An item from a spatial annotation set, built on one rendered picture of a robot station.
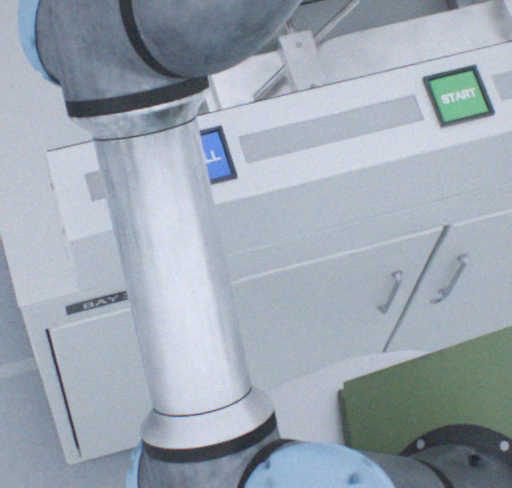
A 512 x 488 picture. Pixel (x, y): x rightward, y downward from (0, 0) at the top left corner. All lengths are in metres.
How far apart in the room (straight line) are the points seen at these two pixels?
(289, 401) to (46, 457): 0.89
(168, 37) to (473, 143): 0.44
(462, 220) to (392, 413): 0.33
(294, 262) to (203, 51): 0.54
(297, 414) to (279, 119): 0.29
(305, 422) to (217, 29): 0.51
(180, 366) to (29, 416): 1.11
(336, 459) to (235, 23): 0.34
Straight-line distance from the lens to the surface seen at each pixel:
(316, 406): 1.36
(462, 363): 1.25
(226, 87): 1.38
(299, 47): 1.41
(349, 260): 1.54
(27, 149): 1.45
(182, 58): 0.99
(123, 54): 1.02
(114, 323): 1.51
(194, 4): 0.97
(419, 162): 1.33
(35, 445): 2.19
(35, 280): 1.40
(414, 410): 1.28
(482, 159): 1.39
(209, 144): 1.29
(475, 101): 1.35
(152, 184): 1.07
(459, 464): 1.20
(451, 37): 1.48
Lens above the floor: 2.13
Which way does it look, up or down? 68 degrees down
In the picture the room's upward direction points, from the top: 9 degrees clockwise
